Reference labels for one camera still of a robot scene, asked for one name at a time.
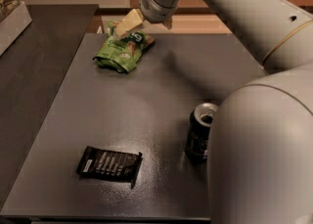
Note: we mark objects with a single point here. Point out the dark side counter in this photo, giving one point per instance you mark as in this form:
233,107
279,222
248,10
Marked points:
31,72

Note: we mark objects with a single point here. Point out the dark blue drink can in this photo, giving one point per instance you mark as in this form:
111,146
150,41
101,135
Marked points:
197,139

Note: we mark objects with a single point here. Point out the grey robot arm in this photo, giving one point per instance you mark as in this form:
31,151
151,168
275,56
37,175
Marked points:
260,162

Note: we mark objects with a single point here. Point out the white box on counter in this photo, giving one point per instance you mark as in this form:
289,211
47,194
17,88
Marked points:
13,26

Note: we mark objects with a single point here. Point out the black rxbar chocolate wrapper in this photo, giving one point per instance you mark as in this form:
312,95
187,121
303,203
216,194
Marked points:
109,165

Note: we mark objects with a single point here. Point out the green rice chip bag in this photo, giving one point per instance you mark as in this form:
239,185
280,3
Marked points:
122,54

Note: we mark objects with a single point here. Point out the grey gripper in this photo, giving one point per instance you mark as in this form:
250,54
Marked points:
152,9

